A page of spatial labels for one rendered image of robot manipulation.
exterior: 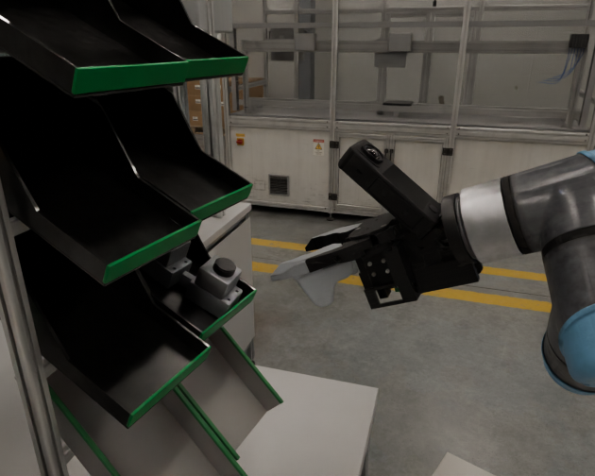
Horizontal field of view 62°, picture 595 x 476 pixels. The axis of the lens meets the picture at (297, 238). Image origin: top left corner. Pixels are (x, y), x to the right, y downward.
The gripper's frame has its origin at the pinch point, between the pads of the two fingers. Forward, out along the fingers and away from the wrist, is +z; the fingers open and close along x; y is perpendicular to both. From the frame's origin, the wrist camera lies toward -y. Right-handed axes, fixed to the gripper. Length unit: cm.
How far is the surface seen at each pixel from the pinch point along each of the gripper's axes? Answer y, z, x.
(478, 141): 38, 39, 369
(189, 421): 16.2, 20.7, -7.6
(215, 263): -1.7, 12.5, 0.9
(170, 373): 6.4, 13.5, -12.6
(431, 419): 119, 54, 132
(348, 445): 41.5, 17.8, 18.8
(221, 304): 3.8, 13.7, -0.2
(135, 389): 5.5, 14.3, -16.9
